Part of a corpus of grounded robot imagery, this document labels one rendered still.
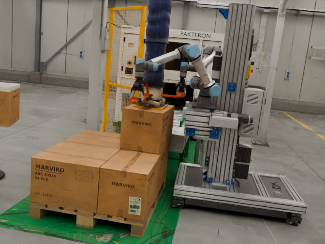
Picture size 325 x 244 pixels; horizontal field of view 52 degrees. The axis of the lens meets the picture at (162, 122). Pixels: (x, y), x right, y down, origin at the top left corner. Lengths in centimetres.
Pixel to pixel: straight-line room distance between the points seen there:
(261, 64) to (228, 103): 909
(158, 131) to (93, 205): 89
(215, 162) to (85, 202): 141
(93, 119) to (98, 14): 142
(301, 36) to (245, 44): 967
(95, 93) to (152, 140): 177
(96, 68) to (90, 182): 225
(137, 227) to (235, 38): 197
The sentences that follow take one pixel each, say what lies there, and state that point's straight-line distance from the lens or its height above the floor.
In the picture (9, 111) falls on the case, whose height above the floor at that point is 78.
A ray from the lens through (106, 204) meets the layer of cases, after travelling 287.
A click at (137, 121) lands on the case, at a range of 322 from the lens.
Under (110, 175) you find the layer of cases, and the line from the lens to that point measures 277.
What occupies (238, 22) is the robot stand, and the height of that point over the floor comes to 186.
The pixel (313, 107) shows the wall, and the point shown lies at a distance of 1315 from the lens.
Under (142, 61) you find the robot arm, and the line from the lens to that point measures 287.
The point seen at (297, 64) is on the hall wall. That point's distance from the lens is 1302.
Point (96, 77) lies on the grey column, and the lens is 476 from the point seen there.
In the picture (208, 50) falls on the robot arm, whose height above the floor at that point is 159.
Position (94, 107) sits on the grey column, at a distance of 481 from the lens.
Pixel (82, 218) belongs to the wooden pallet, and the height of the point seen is 8.
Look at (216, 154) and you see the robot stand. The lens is 355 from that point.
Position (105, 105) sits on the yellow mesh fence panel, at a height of 64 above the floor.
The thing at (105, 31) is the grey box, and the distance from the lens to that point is 468.
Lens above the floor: 146
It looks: 11 degrees down
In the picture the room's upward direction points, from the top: 6 degrees clockwise
